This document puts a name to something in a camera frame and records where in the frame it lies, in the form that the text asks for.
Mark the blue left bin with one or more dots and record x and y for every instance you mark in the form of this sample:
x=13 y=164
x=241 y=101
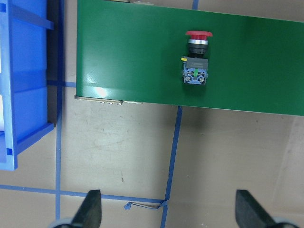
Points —
x=23 y=77

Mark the red push button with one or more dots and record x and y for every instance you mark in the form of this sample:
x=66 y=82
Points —
x=195 y=66

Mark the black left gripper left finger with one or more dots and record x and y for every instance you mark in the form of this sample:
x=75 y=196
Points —
x=89 y=214

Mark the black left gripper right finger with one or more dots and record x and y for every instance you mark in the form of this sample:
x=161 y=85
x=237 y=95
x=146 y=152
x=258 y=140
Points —
x=249 y=213

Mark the green conveyor belt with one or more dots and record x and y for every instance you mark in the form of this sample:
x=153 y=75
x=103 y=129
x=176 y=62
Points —
x=133 y=52

